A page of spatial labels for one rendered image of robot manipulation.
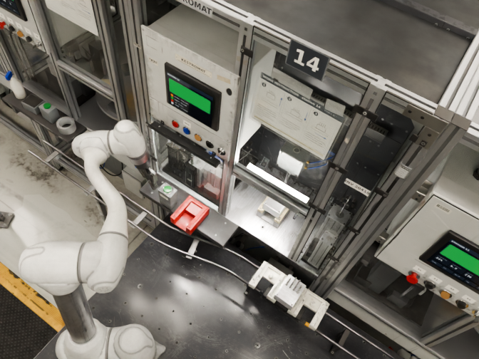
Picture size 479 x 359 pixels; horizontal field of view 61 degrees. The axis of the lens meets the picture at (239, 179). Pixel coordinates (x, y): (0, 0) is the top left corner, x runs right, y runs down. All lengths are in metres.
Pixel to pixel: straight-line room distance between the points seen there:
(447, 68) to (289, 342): 1.42
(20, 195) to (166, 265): 1.59
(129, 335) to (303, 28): 1.35
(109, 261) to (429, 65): 1.13
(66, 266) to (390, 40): 1.20
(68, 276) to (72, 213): 1.89
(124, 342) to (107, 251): 0.56
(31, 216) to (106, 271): 2.03
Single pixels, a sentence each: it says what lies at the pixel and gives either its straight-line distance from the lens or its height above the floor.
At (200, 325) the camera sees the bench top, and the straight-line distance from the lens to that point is 2.12.
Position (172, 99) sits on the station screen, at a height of 1.58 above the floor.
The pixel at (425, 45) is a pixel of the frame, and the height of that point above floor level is 2.01.
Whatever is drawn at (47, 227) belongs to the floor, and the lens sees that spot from 3.25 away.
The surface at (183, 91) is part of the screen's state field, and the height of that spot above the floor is 1.66.
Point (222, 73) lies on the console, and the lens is 1.40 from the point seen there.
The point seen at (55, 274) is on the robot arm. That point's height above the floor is 1.48.
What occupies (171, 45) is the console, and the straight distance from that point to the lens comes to 1.50.
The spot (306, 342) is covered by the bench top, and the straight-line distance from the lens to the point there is 2.17.
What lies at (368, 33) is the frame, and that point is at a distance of 1.36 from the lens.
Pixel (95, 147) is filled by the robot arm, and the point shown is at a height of 1.42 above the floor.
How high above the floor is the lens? 2.73
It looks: 55 degrees down
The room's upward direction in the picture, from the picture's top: 10 degrees clockwise
